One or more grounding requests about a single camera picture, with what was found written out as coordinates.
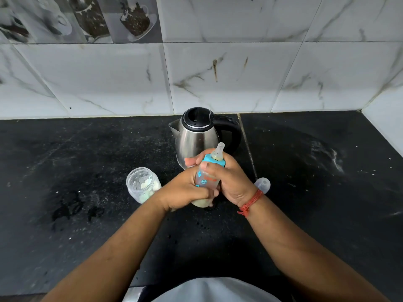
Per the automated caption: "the person's right hand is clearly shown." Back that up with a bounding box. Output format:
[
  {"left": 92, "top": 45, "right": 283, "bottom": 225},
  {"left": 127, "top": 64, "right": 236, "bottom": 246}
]
[{"left": 184, "top": 149, "right": 257, "bottom": 208}]

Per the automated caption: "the person's left hand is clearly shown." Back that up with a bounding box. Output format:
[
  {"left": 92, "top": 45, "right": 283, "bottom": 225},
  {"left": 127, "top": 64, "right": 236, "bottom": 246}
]
[{"left": 156, "top": 166, "right": 220, "bottom": 212}]

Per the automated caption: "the baby feeding bottle blue collar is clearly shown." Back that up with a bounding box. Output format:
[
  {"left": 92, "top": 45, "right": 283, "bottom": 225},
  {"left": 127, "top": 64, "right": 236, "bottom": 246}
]
[{"left": 191, "top": 142, "right": 227, "bottom": 209}]

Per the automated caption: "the person's left forearm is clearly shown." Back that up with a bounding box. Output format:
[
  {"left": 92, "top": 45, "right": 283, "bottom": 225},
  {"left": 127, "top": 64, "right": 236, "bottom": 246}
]
[{"left": 41, "top": 192, "right": 172, "bottom": 302}]

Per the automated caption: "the person's right forearm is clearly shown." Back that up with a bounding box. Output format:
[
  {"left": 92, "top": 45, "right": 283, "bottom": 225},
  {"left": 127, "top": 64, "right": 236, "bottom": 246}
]
[{"left": 240, "top": 194, "right": 391, "bottom": 302}]

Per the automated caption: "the stainless steel electric kettle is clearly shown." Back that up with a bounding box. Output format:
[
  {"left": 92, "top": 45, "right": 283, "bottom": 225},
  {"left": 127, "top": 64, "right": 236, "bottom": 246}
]
[{"left": 168, "top": 107, "right": 242, "bottom": 171}]

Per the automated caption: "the clear plastic jar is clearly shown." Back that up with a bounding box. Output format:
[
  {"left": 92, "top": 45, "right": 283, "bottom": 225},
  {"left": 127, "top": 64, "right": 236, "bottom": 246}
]
[{"left": 126, "top": 167, "right": 162, "bottom": 204}]

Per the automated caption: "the red thread wristband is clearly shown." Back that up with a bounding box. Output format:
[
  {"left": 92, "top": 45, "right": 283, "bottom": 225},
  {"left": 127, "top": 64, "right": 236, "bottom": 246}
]
[{"left": 237, "top": 189, "right": 264, "bottom": 217}]

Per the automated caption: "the clear bottle cap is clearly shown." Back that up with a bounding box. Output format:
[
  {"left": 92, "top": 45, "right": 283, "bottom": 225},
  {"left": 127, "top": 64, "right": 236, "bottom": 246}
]
[{"left": 254, "top": 177, "right": 271, "bottom": 195}]

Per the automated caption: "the person's white shirt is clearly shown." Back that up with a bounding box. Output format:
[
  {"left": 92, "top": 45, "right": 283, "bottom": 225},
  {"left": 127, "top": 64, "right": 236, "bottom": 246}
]
[{"left": 151, "top": 277, "right": 283, "bottom": 302}]

